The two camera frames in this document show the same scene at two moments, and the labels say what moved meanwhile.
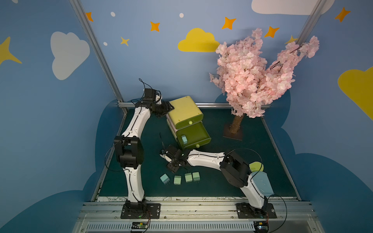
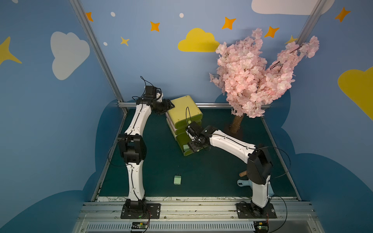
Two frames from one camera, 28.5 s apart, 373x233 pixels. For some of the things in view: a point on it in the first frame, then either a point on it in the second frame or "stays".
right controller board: (261, 226) stays
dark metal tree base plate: (227, 133) stays
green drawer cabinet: (186, 122) stays
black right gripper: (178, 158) to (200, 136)
